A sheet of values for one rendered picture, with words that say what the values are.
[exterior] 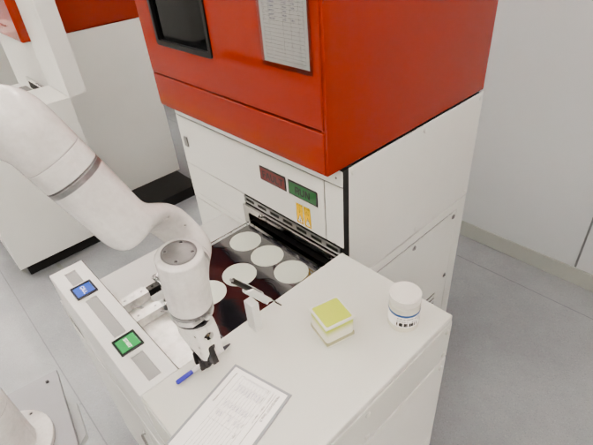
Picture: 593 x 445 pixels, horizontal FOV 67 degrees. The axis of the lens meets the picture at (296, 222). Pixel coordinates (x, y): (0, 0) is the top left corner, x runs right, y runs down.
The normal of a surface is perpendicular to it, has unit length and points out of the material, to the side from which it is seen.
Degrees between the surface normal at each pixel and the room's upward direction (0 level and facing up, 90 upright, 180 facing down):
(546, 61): 90
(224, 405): 0
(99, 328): 0
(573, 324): 0
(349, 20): 90
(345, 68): 90
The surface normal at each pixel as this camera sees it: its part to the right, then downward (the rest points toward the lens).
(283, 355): -0.07, -0.81
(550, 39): -0.72, 0.44
